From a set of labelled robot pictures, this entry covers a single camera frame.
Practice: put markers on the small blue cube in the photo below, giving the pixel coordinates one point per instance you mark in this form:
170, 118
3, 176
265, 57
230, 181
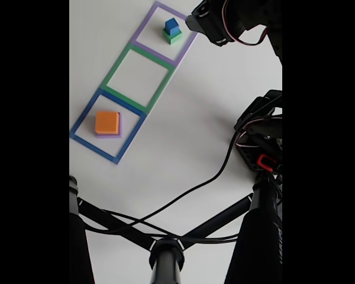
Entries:
171, 25

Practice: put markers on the green cube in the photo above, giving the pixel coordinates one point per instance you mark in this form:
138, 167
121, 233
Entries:
173, 38

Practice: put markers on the large purple block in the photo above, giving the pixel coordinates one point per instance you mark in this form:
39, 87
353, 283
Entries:
120, 127

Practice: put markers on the orange block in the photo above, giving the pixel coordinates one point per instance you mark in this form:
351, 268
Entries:
106, 122

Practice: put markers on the red clamp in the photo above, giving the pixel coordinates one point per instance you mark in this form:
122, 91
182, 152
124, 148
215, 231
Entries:
261, 161

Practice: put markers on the black tripod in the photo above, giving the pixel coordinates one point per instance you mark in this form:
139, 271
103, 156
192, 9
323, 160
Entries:
260, 236

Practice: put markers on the purple square frame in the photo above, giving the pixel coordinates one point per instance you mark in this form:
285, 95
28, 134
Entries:
142, 29

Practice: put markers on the green square frame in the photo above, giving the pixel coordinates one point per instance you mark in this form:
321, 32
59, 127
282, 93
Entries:
112, 75

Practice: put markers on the blue square frame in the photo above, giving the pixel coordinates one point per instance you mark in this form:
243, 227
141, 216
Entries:
83, 130

